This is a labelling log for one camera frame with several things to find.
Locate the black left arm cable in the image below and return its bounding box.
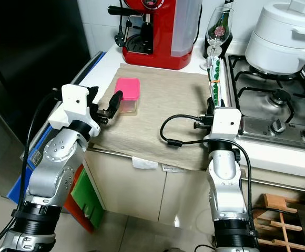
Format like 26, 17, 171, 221
9, 89, 65, 252

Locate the red coffee machine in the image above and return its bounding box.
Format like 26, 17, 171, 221
108, 0, 204, 72

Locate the pink lidded food container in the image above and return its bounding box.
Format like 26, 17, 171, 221
114, 77, 141, 116

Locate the tall black fridge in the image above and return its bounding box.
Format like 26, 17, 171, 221
0, 0, 92, 179

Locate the beige linen counter cloth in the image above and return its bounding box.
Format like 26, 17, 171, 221
86, 63, 228, 172

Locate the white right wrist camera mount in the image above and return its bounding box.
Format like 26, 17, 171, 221
204, 107, 243, 153

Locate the wooden wine rack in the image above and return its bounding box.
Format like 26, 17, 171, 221
250, 193, 305, 252

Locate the steel gas stove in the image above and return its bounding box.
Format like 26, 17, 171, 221
223, 52, 305, 141

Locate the printed white cloth label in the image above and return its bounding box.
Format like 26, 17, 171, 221
161, 163, 185, 173

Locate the green folder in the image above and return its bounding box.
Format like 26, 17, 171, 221
70, 169, 104, 230

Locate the white kitchen cabinet unit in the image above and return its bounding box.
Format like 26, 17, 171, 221
83, 39, 305, 227

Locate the metal drawer handle bar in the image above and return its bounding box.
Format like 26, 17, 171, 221
247, 177, 305, 197

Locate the red folder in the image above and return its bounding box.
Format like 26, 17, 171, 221
63, 165, 95, 233

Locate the white cooking pot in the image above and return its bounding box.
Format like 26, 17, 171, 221
245, 0, 305, 78

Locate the clear wine glass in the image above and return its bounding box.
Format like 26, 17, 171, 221
199, 6, 234, 71

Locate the green white tall packet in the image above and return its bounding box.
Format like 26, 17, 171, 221
208, 56, 223, 112

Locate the blue flat board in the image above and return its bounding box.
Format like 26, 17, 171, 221
7, 50, 106, 206

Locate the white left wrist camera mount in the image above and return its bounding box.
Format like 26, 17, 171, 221
48, 83, 101, 136

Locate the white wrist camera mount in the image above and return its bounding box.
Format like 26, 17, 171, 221
48, 83, 101, 136
204, 107, 243, 153

